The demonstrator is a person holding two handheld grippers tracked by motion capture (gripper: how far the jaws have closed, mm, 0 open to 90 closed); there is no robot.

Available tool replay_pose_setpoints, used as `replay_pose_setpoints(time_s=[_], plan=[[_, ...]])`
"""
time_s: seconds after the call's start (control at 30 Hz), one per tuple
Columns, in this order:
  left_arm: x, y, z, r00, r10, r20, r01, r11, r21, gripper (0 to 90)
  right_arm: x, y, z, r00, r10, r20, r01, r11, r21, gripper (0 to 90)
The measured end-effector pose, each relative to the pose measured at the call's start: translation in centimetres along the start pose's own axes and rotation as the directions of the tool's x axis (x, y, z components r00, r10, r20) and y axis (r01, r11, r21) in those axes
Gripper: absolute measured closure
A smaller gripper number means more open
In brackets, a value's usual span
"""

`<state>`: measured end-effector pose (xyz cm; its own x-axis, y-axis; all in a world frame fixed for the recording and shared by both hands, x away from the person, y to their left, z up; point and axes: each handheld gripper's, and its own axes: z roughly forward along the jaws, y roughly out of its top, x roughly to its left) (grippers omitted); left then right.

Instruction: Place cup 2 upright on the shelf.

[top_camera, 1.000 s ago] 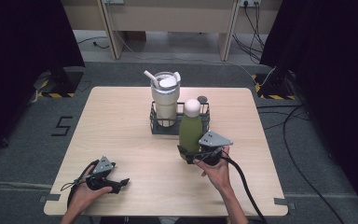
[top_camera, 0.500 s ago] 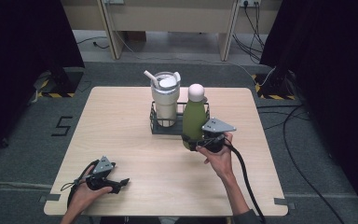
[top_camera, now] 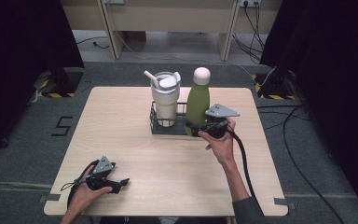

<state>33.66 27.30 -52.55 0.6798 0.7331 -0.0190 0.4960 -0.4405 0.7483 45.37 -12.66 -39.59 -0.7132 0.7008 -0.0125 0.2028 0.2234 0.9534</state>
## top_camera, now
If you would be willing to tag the white power strip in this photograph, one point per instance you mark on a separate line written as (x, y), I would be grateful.
(114, 1)

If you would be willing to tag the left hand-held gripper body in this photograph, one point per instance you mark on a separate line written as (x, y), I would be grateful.
(104, 166)

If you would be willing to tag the person's right hand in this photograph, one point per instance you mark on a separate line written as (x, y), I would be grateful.
(223, 149)

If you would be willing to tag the black curtain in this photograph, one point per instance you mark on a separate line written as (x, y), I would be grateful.
(21, 62)
(332, 77)

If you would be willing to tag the white tumbler with straw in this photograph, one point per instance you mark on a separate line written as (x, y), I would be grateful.
(165, 102)

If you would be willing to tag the green bottle with white cap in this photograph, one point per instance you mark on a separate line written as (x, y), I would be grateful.
(198, 105)

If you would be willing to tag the white wall socket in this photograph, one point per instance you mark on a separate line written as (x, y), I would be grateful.
(250, 2)

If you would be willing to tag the black stand base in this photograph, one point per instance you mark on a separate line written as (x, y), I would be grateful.
(276, 88)
(65, 84)

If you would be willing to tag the grey tape piece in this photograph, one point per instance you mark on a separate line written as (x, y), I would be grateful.
(52, 197)
(283, 202)

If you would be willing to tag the person's left hand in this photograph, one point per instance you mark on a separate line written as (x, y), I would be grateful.
(83, 199)

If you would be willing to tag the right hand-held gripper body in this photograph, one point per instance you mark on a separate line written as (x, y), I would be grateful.
(221, 110)

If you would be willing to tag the beige wooden desk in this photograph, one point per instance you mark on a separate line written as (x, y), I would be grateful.
(171, 17)

